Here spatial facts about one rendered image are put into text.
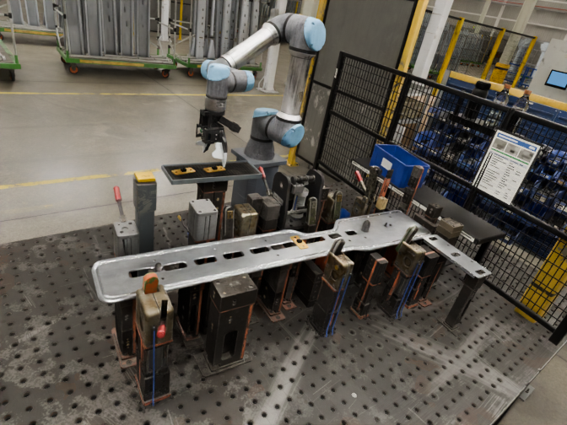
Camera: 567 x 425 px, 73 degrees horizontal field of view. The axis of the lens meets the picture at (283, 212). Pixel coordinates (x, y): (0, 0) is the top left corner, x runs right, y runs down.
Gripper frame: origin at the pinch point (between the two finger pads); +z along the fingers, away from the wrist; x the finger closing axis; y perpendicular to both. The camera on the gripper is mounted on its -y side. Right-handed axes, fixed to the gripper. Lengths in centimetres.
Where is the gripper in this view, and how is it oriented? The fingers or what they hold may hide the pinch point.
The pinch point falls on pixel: (214, 159)
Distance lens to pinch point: 153.8
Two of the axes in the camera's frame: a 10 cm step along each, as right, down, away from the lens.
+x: 6.3, 4.7, -6.1
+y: -7.5, 1.9, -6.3
